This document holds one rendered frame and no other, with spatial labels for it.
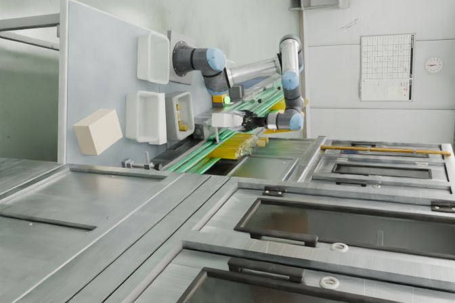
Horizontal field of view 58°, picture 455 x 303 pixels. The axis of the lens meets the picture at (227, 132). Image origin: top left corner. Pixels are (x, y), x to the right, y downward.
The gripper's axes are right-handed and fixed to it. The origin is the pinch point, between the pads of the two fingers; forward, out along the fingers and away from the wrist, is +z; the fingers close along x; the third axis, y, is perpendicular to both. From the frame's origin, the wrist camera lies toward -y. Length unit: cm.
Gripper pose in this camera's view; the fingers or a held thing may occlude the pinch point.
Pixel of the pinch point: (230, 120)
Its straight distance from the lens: 197.6
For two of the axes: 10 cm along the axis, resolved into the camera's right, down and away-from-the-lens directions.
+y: -4.0, 0.1, -9.2
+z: -9.2, -0.3, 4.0
